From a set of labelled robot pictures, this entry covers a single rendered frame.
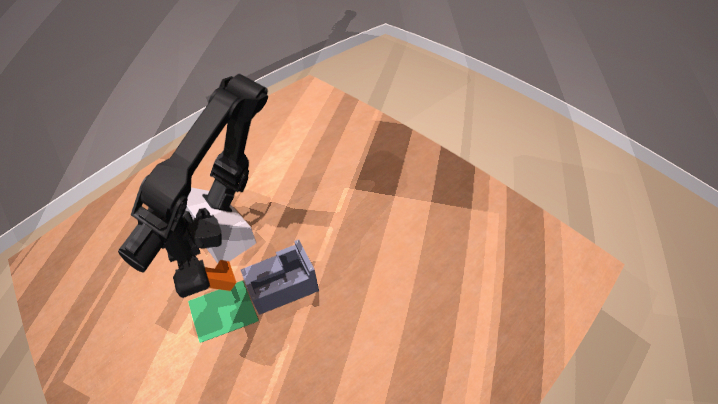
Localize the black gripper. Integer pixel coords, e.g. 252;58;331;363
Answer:
162;211;210;299

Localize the orange l-shaped part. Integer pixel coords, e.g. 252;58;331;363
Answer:
205;260;237;291

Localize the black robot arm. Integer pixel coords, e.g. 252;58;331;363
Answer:
118;74;268;272

